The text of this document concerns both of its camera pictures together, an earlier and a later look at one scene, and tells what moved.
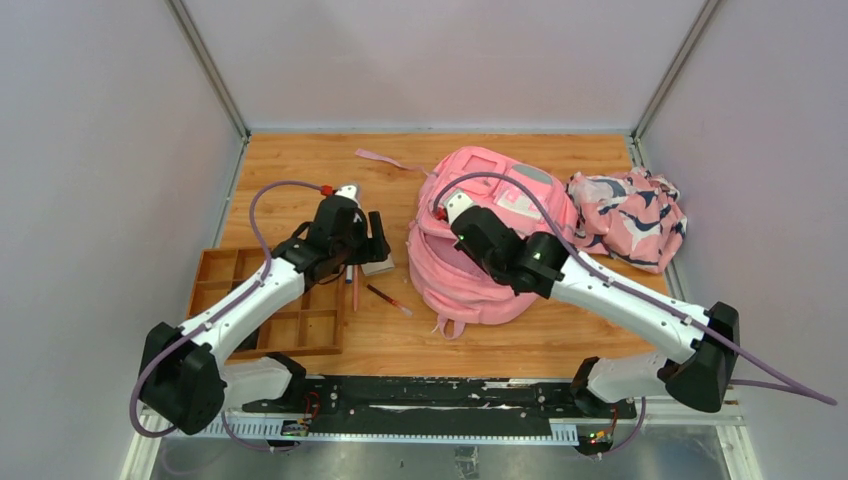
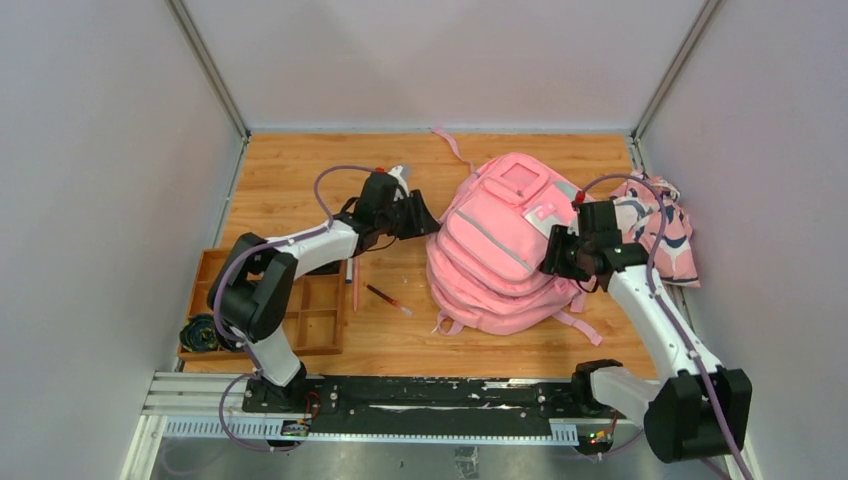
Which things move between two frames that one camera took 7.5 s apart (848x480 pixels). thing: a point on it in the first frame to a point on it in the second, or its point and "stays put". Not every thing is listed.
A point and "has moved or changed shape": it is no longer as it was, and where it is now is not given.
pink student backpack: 452,284 has moved or changed shape
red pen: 390,300 stays put
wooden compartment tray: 311,323 stays put
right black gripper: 458,244 to 553,261
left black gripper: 364,240 to 408,216
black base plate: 364,406 stays put
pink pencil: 355,285 stays put
